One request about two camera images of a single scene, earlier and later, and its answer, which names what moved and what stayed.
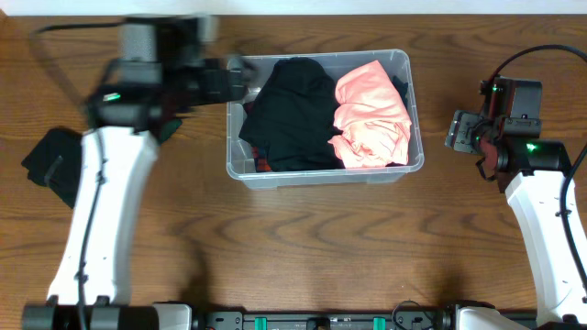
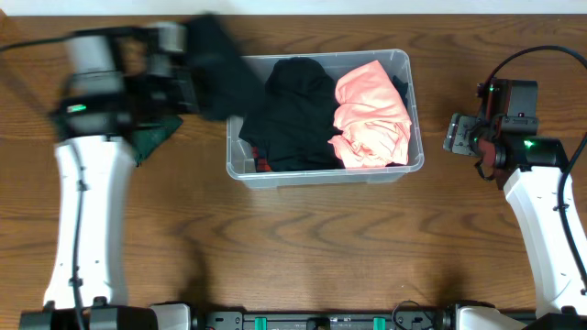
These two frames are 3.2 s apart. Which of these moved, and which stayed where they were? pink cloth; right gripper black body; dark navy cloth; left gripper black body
Moved: left gripper black body
Stayed: pink cloth; right gripper black body; dark navy cloth
